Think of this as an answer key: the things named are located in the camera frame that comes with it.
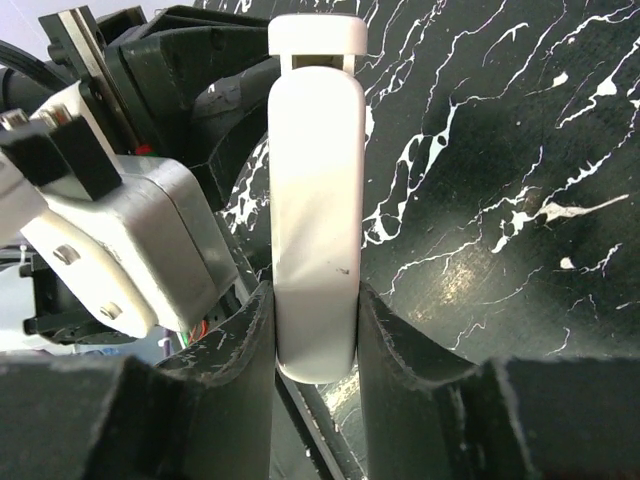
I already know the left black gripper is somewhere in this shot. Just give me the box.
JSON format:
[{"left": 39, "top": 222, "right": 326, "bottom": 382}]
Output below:
[{"left": 39, "top": 5, "right": 280, "bottom": 210}]

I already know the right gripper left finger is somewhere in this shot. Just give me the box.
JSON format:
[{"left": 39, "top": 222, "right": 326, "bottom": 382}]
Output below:
[{"left": 1, "top": 282, "right": 275, "bottom": 479}]

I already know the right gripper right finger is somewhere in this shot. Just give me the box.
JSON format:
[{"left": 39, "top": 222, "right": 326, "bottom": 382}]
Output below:
[{"left": 357, "top": 285, "right": 639, "bottom": 479}]

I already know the white staple remover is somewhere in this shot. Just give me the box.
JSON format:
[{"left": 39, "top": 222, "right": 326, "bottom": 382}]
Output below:
[{"left": 267, "top": 14, "right": 368, "bottom": 384}]

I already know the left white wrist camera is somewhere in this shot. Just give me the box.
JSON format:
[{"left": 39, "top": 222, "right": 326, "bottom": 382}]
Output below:
[{"left": 1, "top": 156, "right": 237, "bottom": 338}]

